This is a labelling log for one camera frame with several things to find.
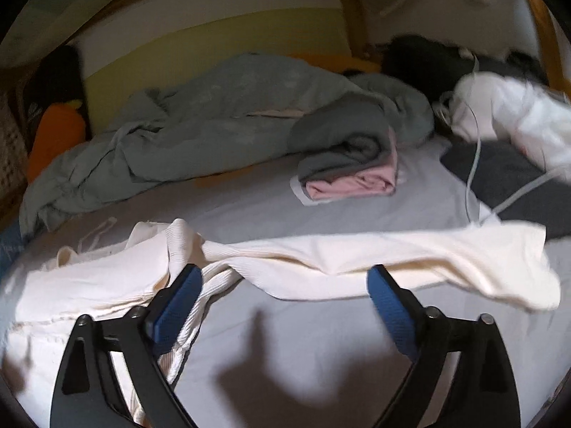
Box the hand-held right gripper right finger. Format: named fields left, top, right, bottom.
left=367, top=264, right=522, bottom=428

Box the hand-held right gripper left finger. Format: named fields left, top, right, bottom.
left=50, top=264, right=203, bottom=428

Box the cream knit sweater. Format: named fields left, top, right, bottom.
left=0, top=218, right=562, bottom=428

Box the grey bed sheet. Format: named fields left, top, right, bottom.
left=0, top=138, right=571, bottom=428

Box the pink folded garment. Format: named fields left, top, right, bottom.
left=305, top=129, right=398, bottom=201

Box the grey-green duvet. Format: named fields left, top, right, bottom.
left=20, top=52, right=433, bottom=237

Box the blue pillow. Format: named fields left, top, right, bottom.
left=0, top=227, right=23, bottom=268

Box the grey folded garment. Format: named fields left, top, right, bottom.
left=288, top=98, right=398, bottom=197

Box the dark grey blanket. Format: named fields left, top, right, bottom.
left=439, top=140, right=571, bottom=239

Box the orange carrot plush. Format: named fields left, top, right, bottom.
left=27, top=100, right=87, bottom=183

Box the white cloth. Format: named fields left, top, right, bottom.
left=450, top=71, right=571, bottom=174

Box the black printed cushion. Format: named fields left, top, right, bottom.
left=24, top=45, right=87, bottom=121

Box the black bag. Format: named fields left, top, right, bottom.
left=384, top=35, right=549, bottom=94

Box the patchwork canopy cloth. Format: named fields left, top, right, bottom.
left=0, top=0, right=148, bottom=58

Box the white cable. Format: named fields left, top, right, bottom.
left=435, top=53, right=571, bottom=228

